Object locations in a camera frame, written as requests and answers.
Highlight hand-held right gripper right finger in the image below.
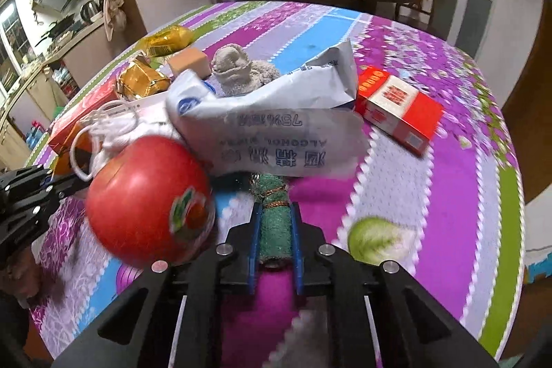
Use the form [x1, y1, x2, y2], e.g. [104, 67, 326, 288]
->
[290, 202, 501, 368]

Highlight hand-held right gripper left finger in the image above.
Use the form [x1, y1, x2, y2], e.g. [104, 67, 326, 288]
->
[52, 204, 264, 368]

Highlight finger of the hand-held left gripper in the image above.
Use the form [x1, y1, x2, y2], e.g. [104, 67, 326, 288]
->
[45, 173, 89, 205]

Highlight green towel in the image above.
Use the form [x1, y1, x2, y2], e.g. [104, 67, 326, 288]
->
[249, 173, 294, 269]

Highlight blue water bottles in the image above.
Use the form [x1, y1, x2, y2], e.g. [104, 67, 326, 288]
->
[25, 120, 47, 149]

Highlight flat red box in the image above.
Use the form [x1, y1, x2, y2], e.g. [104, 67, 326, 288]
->
[47, 81, 126, 175]

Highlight green and white cabbage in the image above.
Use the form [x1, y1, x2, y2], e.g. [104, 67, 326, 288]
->
[347, 217, 417, 265]

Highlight red tomato-shaped container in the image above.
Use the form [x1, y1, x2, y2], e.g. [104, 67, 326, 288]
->
[85, 136, 216, 267]

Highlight white wet wipes packet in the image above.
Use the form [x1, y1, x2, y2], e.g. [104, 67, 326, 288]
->
[165, 40, 371, 179]

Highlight crumpled gold foil wrapper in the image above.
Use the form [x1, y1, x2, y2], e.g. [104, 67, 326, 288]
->
[116, 57, 172, 101]

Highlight striped floral tablecloth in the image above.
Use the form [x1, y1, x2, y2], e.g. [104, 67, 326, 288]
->
[28, 1, 526, 364]

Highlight metal kettle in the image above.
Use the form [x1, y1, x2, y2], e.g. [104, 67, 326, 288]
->
[80, 1, 103, 25]

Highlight small tan box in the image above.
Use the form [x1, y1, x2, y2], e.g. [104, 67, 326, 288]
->
[167, 48, 211, 78]

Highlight red and white cigarette box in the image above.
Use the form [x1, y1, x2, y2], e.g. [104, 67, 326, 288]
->
[354, 66, 445, 156]

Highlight gold foil bag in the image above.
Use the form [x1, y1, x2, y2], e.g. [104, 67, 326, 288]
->
[142, 26, 193, 57]

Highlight hanging beige cloth bag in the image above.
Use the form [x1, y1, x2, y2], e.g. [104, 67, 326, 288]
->
[102, 0, 128, 42]

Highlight grey sock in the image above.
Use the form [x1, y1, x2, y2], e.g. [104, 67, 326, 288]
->
[210, 43, 279, 97]

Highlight white cable bundle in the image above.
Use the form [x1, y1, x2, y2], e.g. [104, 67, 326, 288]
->
[70, 100, 184, 182]

